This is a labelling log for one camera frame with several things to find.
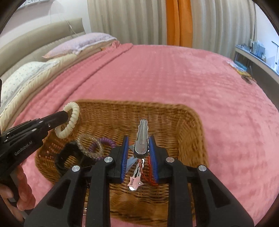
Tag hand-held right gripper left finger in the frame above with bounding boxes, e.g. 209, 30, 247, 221
23, 135, 130, 227

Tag books on desk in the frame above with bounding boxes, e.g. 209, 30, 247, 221
250, 39, 266, 59

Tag clear blue hair clip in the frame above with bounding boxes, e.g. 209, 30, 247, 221
124, 144, 138, 173

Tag orange curtain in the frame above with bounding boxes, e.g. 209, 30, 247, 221
166, 0, 193, 47

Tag silver metal hair clip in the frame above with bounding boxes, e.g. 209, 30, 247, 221
133, 119, 151, 159

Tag lavender pillow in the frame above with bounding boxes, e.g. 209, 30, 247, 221
42, 32, 117, 59

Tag white desk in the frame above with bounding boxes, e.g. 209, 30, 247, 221
235, 45, 279, 98

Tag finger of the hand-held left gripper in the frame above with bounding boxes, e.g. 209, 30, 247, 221
33, 110, 68, 133

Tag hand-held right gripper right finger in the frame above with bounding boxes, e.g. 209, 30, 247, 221
149, 135, 255, 227

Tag gold glitter hair tie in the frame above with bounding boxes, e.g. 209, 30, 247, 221
76, 134, 105, 158

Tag beige folded quilt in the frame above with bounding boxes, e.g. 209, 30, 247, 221
0, 40, 121, 129

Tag white patterned wall shelf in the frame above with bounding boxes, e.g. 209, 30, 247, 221
17, 0, 53, 9

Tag white floral pillow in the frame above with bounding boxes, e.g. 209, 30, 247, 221
0, 61, 60, 107

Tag beige padded headboard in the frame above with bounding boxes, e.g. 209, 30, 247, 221
0, 18, 84, 76

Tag white desk lamp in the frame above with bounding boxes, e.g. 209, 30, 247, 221
271, 40, 279, 70

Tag white spiral hair tie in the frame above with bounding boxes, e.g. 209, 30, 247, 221
54, 102, 80, 139

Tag red string bracelet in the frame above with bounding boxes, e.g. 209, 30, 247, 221
139, 151, 159, 186

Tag purple spiral hair tie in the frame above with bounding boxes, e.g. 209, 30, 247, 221
88, 137, 117, 153

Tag brown wicker basket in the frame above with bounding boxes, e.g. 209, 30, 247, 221
35, 99, 208, 219

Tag person's left hand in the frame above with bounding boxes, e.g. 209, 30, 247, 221
0, 166, 36, 220

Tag pink star hair clip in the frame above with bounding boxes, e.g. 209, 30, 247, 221
127, 158, 145, 191

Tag flat card packet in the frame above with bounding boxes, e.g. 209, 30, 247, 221
227, 61, 249, 73

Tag black scrunchie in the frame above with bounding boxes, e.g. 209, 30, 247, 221
54, 141, 96, 175

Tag brown hair clip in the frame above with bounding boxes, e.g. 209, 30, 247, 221
241, 75, 258, 85

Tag beige curtain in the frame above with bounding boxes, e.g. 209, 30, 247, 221
87, 0, 168, 45
191, 0, 256, 57

